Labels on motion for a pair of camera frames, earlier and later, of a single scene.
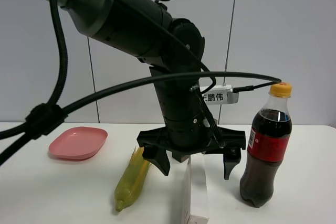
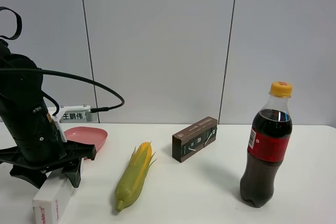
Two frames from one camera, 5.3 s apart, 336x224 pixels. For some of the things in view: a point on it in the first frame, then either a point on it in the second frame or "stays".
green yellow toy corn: (132, 180) stays
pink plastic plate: (79, 143) stays
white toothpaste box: (196, 206) → (50, 202)
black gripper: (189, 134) → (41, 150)
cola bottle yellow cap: (269, 141) stays
